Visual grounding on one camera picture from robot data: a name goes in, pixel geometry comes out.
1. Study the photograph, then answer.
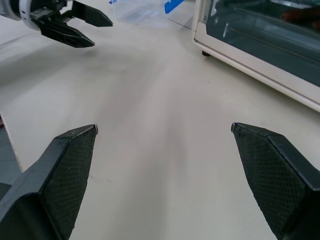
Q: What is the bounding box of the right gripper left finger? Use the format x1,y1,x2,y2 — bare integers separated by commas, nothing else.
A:
0,123,99,240

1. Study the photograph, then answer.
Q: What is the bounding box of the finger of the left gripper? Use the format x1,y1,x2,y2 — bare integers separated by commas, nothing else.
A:
71,0,114,28
39,18,96,49

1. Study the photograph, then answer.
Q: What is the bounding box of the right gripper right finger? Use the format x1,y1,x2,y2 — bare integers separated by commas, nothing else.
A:
230,122,320,240

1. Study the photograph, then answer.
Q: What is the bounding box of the cream toaster oven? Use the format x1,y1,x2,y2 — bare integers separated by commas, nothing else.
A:
191,0,320,114

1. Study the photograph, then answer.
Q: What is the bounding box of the clear plastic box blue lid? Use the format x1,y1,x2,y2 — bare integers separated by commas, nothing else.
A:
108,0,199,29

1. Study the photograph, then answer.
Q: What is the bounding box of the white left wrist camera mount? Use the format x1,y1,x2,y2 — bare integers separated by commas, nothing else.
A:
17,0,42,32

